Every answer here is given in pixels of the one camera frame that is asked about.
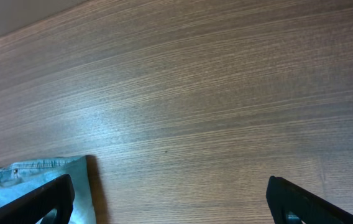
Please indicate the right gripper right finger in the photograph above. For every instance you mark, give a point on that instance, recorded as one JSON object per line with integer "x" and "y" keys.
{"x": 289, "y": 203}

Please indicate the light blue denim shorts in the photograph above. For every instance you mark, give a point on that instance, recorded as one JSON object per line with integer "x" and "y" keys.
{"x": 23, "y": 177}

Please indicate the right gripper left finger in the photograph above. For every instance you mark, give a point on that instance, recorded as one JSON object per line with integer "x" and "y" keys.
{"x": 49, "y": 203}

